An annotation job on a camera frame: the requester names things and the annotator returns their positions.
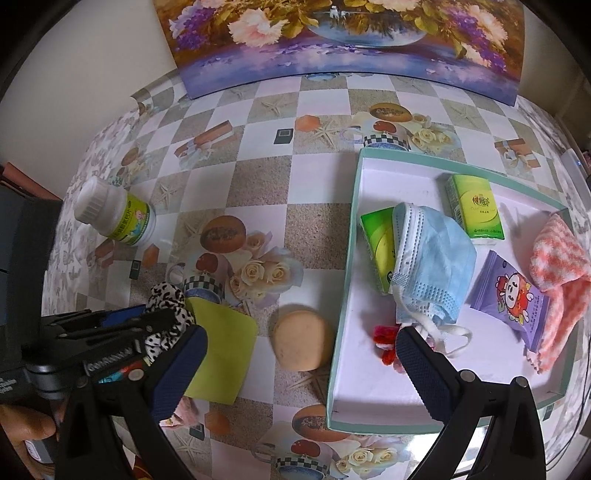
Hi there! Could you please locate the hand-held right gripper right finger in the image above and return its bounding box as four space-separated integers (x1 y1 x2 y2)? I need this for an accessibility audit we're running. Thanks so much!
396 326 548 480

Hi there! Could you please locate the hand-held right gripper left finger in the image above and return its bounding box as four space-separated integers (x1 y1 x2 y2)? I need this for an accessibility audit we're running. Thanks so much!
54 324 209 480

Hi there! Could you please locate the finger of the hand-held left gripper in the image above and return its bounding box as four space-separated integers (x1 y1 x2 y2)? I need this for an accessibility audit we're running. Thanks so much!
81 308 178 370
41 305 147 340

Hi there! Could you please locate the leopard print scrunchie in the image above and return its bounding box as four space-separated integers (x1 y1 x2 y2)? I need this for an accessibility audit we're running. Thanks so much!
144 281 197 365

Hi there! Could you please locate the red scrunchie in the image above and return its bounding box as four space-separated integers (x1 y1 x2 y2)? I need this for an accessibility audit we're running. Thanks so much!
373 324 402 365

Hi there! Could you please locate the teal shallow tray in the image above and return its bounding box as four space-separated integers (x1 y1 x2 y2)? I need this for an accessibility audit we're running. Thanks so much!
326 147 578 437

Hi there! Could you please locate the purple snack packet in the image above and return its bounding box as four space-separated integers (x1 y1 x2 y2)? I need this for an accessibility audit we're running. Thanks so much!
468 250 551 354

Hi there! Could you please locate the blue face mask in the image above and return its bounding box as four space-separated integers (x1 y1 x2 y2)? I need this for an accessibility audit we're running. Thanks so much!
390 202 478 358

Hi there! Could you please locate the green tissue pack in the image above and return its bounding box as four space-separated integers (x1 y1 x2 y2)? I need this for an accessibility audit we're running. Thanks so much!
360 208 399 296
445 174 505 241

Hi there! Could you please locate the pink white striped cloth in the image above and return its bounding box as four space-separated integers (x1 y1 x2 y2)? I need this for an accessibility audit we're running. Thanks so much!
526 212 591 374

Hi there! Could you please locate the person's left hand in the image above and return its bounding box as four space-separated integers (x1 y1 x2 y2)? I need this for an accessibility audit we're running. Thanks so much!
0 401 61 480

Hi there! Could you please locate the pink floral scrunchie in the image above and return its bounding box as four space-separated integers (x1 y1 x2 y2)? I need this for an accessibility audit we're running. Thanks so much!
159 397 204 430

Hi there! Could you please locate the yellow-green cloth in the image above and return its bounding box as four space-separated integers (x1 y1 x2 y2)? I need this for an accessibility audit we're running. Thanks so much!
182 296 259 406

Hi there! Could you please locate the white bottle with green label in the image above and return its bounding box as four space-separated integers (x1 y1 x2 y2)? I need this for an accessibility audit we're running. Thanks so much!
74 178 158 247

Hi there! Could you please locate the dark furniture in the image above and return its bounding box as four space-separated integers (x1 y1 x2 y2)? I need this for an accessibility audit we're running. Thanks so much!
0 161 63 365

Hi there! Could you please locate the beige round sponge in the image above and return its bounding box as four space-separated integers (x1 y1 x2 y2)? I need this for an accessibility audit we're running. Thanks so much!
270 305 335 371

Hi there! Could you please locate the white power strip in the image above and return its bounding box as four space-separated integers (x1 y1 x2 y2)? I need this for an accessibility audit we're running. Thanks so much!
561 148 591 178

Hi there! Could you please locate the flower painting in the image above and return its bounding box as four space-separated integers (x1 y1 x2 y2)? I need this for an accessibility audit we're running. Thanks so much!
154 0 526 108

